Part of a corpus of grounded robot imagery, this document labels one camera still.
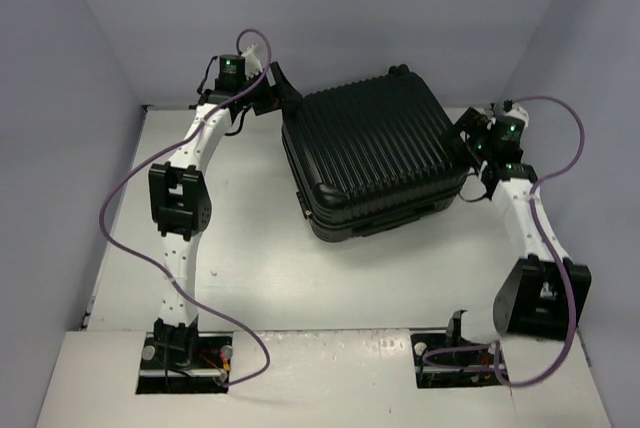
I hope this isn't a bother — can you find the purple cable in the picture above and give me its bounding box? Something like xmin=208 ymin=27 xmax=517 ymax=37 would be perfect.
xmin=421 ymin=95 xmax=586 ymax=387
xmin=98 ymin=28 xmax=274 ymax=387

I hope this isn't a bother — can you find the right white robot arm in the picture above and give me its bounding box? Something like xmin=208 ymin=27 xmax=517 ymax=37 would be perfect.
xmin=441 ymin=102 xmax=592 ymax=360

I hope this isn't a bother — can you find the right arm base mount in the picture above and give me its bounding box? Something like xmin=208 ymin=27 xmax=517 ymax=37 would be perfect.
xmin=410 ymin=330 xmax=500 ymax=389

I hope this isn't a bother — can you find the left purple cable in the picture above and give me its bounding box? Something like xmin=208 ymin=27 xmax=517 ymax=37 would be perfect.
xmin=98 ymin=28 xmax=274 ymax=387

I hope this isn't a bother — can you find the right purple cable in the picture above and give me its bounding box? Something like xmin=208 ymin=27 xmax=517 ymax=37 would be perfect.
xmin=421 ymin=95 xmax=586 ymax=387

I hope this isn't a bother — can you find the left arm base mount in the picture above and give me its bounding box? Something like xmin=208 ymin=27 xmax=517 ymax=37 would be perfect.
xmin=135 ymin=332 xmax=233 ymax=395

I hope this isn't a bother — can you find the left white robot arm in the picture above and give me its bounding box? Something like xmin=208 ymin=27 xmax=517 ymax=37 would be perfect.
xmin=148 ymin=44 xmax=297 ymax=368

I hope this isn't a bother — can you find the black hard-shell suitcase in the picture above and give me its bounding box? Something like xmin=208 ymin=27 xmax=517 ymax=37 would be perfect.
xmin=281 ymin=64 xmax=467 ymax=243

